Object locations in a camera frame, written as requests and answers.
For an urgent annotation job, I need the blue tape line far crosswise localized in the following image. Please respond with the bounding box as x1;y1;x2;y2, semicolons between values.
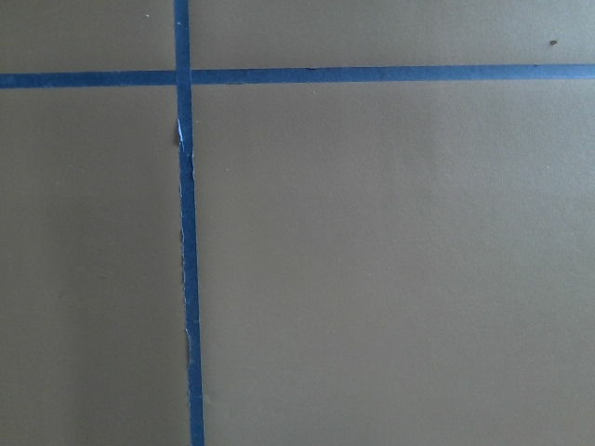
1;64;594;89

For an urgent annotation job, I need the blue tape line right lengthwise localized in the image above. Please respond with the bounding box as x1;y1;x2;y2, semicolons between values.
174;1;205;445

